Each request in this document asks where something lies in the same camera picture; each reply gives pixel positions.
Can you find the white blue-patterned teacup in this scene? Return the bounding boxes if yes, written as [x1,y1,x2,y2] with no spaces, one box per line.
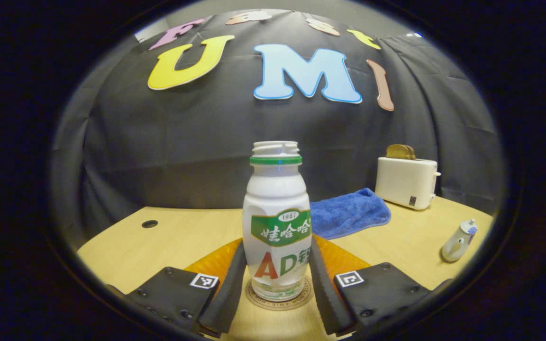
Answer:
[441,219,478,263]

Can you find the blue towel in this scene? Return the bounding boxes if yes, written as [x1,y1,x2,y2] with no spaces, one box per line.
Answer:
[310,188,391,240]

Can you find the brown bread slice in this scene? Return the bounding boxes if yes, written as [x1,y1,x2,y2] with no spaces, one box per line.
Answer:
[386,144,417,161]

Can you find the white water bottle green label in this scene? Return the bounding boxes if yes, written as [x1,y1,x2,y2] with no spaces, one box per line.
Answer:
[242,141,312,302]

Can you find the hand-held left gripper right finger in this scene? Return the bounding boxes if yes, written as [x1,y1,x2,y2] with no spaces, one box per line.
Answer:
[309,234,433,337]

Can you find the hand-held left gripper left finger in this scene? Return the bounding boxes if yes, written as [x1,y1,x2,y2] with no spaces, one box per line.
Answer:
[126,238,247,337]

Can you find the white toaster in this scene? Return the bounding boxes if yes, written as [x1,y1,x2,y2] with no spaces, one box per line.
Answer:
[375,157,441,210]

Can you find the round brown coaster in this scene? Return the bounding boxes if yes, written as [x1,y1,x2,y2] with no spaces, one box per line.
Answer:
[246,277,312,312]

